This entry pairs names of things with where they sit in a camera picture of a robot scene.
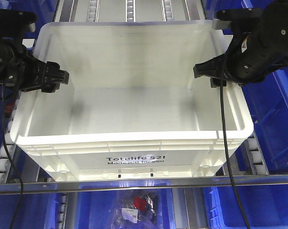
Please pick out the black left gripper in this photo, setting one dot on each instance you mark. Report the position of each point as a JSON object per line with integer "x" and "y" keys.
{"x": 47, "y": 73}

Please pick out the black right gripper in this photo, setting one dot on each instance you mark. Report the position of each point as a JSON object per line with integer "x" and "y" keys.
{"x": 259, "y": 45}

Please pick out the white Totelife plastic bin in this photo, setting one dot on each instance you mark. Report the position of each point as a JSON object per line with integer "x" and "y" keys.
{"x": 132, "y": 107}

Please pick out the blue bin left shelf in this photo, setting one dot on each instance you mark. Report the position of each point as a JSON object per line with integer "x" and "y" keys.
{"x": 16, "y": 61}

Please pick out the blue bin shelf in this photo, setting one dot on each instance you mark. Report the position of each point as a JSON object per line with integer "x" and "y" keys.
{"x": 268, "y": 105}
{"x": 16, "y": 61}

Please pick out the blue bin right shelf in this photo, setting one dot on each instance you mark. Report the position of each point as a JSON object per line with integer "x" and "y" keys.
{"x": 268, "y": 105}

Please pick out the blue bin lower left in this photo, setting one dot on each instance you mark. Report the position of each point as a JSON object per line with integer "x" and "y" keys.
{"x": 37, "y": 211}

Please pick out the blue bin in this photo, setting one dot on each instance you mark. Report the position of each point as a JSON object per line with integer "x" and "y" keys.
{"x": 93, "y": 209}
{"x": 37, "y": 211}
{"x": 266, "y": 207}

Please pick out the blue bin lower middle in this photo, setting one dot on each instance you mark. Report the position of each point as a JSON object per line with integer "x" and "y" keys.
{"x": 93, "y": 209}

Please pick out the blue bin lower right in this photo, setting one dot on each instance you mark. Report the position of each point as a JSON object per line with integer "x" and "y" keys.
{"x": 266, "y": 207}

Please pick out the rear roller track right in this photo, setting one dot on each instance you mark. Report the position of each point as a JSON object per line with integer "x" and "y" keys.
{"x": 167, "y": 10}

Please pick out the rear roller track left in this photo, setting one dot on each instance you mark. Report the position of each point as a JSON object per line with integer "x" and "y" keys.
{"x": 93, "y": 11}

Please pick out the right white roller track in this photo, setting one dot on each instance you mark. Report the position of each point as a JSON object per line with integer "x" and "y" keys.
{"x": 253, "y": 156}

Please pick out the white roller track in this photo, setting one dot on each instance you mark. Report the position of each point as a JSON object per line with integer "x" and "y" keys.
{"x": 253, "y": 156}
{"x": 4, "y": 160}

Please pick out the left white roller track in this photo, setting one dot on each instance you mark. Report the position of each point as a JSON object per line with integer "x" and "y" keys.
{"x": 4, "y": 160}

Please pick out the rear roller track middle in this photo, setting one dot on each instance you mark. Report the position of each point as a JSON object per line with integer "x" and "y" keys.
{"x": 130, "y": 10}

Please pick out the lower roller track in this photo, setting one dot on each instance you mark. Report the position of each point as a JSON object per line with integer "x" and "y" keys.
{"x": 62, "y": 210}

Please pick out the plastic bag with parts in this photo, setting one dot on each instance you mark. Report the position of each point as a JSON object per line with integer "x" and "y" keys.
{"x": 135, "y": 209}

